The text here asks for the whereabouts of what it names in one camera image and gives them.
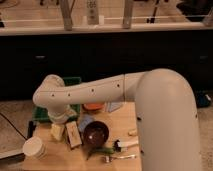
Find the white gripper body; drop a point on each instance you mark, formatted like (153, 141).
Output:
(61, 115)

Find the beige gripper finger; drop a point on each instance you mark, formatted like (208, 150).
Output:
(73, 134)
(57, 131)

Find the blue eraser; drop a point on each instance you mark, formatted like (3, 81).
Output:
(86, 119)

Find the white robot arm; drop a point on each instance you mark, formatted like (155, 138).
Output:
(166, 113)

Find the white paper cup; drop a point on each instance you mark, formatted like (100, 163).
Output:
(34, 147)

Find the dark brown bowl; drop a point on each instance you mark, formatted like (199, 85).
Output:
(95, 134)

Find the green plastic tray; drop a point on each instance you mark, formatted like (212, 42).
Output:
(41, 114)

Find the orange plastic bowl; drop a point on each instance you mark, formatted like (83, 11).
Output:
(93, 106)

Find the green chili pepper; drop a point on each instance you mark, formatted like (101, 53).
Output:
(101, 150)

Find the silver fork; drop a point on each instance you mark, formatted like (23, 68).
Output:
(108, 158)

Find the yellow banana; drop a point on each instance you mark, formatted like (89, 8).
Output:
(132, 132)

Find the white handled brush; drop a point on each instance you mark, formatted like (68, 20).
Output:
(120, 146)

